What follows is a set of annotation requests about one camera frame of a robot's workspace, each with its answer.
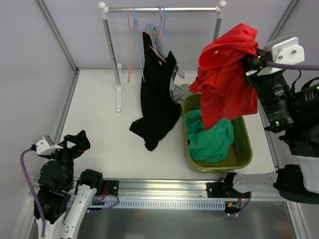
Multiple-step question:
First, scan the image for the red tank top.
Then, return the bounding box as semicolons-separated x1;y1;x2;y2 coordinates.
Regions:
189;23;259;130

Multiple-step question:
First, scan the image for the green tank top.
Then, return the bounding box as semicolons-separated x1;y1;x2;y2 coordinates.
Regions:
185;110;234;163

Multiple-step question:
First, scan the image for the blue wire hanger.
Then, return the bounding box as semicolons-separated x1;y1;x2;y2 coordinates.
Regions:
145;24;169;58
133;8;145;82
146;5;176;59

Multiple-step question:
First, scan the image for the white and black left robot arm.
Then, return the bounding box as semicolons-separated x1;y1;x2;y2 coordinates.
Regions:
31;130;104;239

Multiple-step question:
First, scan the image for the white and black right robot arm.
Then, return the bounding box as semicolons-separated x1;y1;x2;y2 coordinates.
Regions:
222;49;319;205

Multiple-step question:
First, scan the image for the black tank top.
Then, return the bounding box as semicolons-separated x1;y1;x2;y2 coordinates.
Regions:
130;32;181;151

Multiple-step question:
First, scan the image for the grey tank top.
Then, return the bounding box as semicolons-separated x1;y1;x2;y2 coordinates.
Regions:
152;32;192;104

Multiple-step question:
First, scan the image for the silver and white clothes rack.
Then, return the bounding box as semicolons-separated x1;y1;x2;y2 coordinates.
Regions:
98;0;227;113

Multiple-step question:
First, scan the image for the olive green plastic basket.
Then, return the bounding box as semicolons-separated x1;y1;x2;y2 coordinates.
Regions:
181;92;254;174

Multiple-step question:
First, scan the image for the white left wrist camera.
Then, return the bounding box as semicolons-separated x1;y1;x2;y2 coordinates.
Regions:
32;135;63;156

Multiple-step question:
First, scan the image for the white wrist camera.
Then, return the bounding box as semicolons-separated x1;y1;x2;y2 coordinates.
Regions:
264;36;305;65
32;135;63;156

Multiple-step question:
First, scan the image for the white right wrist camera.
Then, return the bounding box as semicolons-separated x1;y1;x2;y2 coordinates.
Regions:
264;36;305;65

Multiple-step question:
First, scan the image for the aluminium right frame post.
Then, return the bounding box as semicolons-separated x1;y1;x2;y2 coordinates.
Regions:
249;0;300;75

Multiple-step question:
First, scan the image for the aluminium frame post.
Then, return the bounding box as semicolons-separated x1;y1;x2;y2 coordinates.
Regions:
35;0;78;74
249;0;300;75

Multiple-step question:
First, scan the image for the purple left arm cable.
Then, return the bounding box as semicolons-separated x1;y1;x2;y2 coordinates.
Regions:
19;147;47;237

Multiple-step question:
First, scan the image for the white slotted cable duct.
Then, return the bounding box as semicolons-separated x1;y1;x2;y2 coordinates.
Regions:
67;198;226;210

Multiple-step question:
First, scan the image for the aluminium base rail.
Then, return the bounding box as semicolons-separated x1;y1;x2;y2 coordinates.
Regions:
104;178;289;202

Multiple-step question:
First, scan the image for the aluminium left frame post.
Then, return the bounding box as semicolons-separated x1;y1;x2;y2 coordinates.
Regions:
35;0;78;74

